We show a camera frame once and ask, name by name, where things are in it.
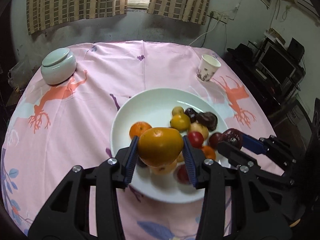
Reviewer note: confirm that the dark maroon plum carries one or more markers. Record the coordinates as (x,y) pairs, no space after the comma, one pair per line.
(181,175)

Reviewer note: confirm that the floral paper cup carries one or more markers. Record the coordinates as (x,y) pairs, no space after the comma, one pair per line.
(207,67)

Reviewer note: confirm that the pink patterned tablecloth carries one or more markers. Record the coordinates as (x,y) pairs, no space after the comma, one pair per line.
(54,128)

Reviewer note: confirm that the black computer monitor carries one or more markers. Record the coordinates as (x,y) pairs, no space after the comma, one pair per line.
(275,64)

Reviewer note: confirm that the small red fruit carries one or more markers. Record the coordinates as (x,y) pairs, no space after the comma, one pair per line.
(196,139)

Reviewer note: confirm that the white wall socket strip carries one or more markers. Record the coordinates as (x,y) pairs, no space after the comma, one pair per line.
(219,16)

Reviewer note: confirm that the pale green lidded jar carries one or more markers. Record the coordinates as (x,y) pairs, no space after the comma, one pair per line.
(58,66)

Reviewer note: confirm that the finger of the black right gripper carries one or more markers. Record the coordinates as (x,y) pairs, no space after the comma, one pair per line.
(235,159)
(256,146)

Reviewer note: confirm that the dark red plum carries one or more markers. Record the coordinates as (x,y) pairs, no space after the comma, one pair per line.
(214,140)

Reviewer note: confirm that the dark purple glossy fruit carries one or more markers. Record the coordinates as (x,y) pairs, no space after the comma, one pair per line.
(207,119)

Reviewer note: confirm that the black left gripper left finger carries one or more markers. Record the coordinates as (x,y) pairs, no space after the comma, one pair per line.
(65,214)

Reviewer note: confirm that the white oval plate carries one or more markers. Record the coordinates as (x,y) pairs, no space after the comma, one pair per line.
(154,107)

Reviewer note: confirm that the small dark date fruit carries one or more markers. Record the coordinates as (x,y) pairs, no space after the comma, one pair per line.
(192,114)

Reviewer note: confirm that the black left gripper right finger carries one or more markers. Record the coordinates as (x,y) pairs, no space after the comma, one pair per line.
(219,217)

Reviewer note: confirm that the yellow-brown round fruit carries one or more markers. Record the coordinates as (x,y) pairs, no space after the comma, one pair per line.
(180,122)

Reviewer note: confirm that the tan pumpkin-shaped fruit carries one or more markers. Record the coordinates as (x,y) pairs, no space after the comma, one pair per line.
(164,169)

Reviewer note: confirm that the orange tangerine right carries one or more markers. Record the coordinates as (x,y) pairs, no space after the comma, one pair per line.
(209,152)

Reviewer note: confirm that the small yellow fruit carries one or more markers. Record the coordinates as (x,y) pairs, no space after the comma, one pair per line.
(177,110)

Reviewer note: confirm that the orange persimmon fruit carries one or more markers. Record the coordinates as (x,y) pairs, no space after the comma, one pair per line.
(160,146)

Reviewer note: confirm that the left checked curtain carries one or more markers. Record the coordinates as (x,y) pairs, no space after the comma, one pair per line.
(43,14)

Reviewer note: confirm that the orange tangerine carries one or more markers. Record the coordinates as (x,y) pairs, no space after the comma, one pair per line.
(138,128)
(209,152)

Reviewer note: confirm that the orange tangerine left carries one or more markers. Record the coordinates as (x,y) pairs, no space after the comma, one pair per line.
(138,128)

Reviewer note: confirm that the beige round fruit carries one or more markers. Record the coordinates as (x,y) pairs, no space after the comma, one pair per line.
(196,127)

